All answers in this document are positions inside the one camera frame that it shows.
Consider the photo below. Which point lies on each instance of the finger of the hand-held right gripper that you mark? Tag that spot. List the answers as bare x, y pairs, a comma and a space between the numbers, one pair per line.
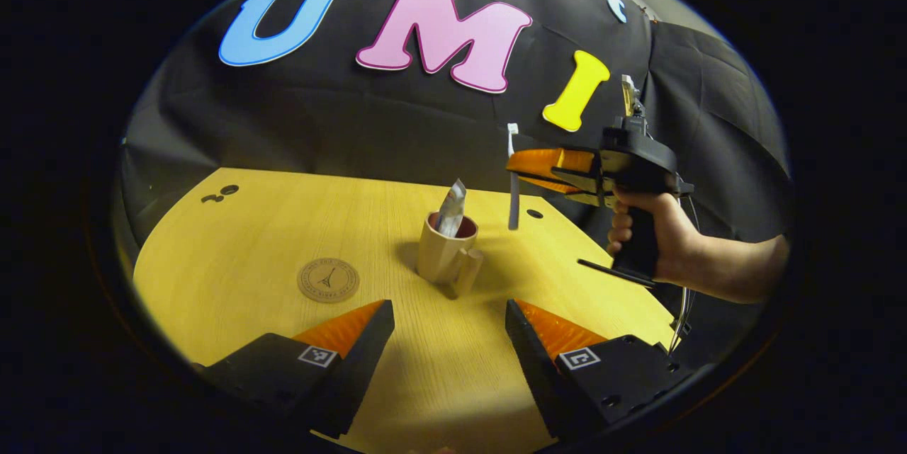
545, 160
567, 186

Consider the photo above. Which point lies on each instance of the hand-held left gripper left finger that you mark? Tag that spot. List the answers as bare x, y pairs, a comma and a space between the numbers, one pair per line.
368, 348

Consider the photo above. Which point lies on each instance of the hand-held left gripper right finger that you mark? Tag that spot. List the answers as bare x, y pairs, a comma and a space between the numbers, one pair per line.
528, 348

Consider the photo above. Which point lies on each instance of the pale blue toothbrush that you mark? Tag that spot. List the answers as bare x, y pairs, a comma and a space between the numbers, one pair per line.
514, 199

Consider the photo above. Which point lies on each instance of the round cork coaster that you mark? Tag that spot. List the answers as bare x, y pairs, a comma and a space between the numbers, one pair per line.
328, 280

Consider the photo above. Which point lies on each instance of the white toothpaste tube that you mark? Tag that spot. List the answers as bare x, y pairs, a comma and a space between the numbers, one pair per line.
451, 210

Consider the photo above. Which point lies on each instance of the beige cup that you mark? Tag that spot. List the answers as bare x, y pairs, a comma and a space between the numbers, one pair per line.
436, 259

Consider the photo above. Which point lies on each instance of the wooden desktop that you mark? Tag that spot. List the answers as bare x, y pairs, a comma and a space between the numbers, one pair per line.
248, 241

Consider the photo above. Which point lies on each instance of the black backdrop cloth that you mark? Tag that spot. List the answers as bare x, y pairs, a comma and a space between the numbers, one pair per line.
354, 121

